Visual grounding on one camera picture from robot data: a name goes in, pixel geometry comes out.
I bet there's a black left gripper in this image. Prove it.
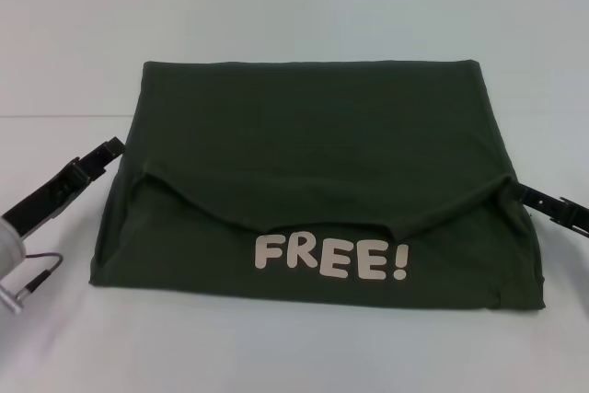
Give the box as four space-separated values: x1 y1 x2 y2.
1 136 127 238

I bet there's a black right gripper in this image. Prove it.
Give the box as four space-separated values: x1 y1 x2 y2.
515 179 589 234

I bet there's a dark green shirt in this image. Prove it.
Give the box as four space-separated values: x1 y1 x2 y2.
88 59 548 316

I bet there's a left gripper cable with connector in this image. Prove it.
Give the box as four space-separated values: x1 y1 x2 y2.
0 251 64 317

